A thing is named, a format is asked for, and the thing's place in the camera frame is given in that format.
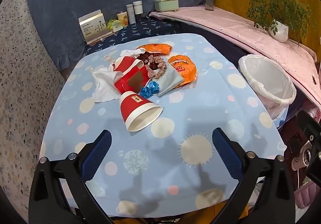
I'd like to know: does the green tissue pack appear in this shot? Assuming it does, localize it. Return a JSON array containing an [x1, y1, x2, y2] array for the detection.
[[107, 19, 123, 32]]

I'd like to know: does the blue scrunchie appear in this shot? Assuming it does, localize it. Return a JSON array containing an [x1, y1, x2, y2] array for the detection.
[[139, 81, 160, 98]]

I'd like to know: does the potted green plant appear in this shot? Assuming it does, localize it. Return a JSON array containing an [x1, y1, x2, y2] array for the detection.
[[233, 0, 314, 43]]

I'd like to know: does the tall white bottle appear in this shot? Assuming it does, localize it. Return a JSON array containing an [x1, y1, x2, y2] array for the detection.
[[126, 4, 136, 25]]

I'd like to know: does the navy patterned cloth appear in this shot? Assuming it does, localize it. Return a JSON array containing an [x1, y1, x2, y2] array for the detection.
[[84, 17, 181, 55]]

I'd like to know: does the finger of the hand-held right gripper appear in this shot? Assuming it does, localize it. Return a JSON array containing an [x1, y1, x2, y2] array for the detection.
[[296, 110, 321, 140]]

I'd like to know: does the dark red scrunchie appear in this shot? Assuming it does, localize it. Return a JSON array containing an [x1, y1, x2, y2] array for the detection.
[[139, 53, 157, 70]]

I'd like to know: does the orange plastic bag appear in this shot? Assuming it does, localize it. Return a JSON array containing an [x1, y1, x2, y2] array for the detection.
[[137, 43, 173, 57], [168, 55, 198, 86]]

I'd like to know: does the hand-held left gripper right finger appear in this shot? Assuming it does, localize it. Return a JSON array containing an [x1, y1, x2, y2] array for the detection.
[[212, 127, 298, 224]]

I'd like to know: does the red paper cup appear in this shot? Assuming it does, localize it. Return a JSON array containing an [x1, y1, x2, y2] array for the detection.
[[119, 91, 163, 132]]

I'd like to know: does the wastebasket with white liner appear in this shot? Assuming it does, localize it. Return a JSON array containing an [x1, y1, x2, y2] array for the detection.
[[238, 54, 297, 120]]

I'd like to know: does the white card gift box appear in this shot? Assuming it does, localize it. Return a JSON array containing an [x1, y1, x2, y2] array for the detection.
[[78, 10, 113, 46]]

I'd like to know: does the grey drawstring pouch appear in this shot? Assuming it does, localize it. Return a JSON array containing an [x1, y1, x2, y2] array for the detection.
[[157, 62, 185, 97]]

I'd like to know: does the yellow backdrop cloth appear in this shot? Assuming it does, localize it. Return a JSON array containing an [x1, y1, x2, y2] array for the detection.
[[216, 0, 321, 56]]

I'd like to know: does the pale green box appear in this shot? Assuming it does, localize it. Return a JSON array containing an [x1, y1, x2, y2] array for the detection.
[[154, 0, 180, 12]]

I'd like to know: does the beige scrunchie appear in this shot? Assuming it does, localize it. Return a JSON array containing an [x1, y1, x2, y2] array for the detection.
[[146, 55, 167, 79]]

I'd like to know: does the yellow printed tin can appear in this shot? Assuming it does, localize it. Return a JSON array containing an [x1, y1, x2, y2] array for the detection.
[[117, 11, 129, 27]]

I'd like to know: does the dark purple cloth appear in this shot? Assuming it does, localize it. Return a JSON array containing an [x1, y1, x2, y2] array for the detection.
[[179, 22, 252, 65]]

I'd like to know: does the pink cloth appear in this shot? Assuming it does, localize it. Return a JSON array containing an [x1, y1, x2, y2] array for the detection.
[[149, 6, 321, 111]]

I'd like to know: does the red cardboard box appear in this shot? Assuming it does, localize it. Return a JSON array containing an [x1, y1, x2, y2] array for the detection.
[[110, 56, 149, 94]]

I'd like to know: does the pink quilted fabric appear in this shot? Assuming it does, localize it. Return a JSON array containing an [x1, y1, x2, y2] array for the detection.
[[293, 181, 321, 211]]

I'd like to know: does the white tissue, far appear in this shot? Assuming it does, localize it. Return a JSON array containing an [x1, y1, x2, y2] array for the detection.
[[120, 48, 146, 59]]

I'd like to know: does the white paper towel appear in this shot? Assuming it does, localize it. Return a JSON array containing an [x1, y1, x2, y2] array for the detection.
[[91, 66, 122, 102]]

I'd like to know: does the light blue planet blanket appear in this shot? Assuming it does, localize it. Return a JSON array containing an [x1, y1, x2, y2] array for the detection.
[[39, 33, 287, 217]]

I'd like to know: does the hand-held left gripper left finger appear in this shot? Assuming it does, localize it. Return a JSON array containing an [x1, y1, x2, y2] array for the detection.
[[29, 130, 113, 224]]

